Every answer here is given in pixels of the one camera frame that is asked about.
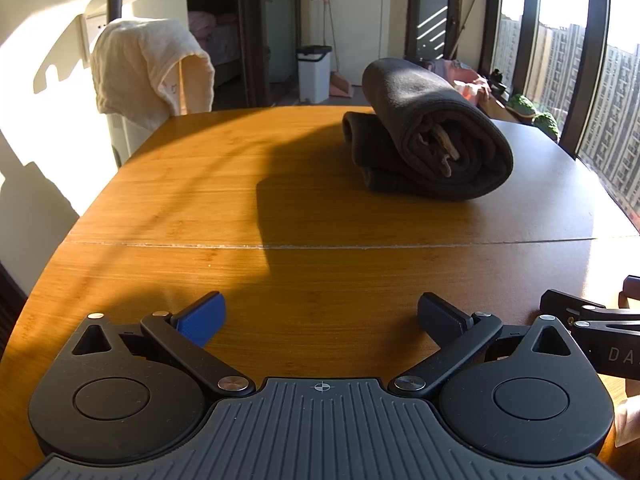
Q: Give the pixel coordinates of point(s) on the white trash bin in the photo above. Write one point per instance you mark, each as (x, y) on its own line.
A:
(314, 77)

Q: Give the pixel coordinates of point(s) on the small dark figurine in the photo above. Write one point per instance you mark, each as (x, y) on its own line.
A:
(498, 80)

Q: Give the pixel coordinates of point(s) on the dark grey knitted sweater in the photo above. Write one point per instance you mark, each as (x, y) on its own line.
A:
(425, 110)

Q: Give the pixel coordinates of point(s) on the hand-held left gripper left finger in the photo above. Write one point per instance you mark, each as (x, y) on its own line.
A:
(202, 320)

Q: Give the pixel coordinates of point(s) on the dark framed glass door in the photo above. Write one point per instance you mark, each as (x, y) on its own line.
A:
(431, 10)

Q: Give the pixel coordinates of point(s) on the round green potted plant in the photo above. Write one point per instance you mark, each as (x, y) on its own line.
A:
(522, 105)
(546, 126)

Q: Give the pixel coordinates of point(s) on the pink plastic bucket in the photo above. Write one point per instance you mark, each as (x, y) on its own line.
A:
(470, 85)

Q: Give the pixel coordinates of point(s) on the pink broom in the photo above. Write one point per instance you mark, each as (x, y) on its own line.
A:
(332, 25)

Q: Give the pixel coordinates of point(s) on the person's right hand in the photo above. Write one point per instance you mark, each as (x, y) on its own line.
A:
(629, 425)

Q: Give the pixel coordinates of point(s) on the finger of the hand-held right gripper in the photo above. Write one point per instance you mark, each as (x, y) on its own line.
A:
(632, 292)
(565, 305)

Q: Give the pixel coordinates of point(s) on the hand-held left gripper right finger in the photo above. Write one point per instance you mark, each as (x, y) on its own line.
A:
(440, 317)

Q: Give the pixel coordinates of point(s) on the pink broom and dustpan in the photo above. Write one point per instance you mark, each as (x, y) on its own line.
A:
(341, 86)

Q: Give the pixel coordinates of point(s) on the white floor appliance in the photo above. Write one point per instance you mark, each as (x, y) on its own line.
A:
(125, 140)

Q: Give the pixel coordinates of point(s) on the bed with pink bedding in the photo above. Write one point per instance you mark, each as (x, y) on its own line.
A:
(210, 35)

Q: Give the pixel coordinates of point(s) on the cream towel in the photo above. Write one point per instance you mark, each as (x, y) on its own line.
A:
(140, 70)

